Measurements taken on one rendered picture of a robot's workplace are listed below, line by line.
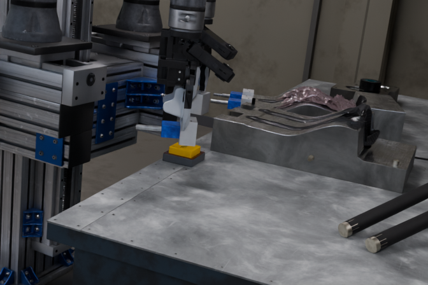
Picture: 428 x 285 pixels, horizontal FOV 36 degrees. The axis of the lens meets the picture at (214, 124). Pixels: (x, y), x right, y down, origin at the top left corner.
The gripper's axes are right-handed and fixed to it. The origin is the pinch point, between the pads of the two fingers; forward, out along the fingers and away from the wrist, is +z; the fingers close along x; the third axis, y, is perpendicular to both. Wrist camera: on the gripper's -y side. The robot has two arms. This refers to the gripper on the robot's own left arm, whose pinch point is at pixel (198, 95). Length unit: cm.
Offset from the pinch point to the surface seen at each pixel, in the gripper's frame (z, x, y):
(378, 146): 8.2, -17.4, -45.4
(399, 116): 5, -44, -47
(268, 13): 1, -305, 81
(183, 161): 13.1, 16.3, -4.8
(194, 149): 10.6, 13.2, -6.1
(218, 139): 10.6, -0.3, -7.0
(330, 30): 6, -301, 33
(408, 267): 14, 41, -61
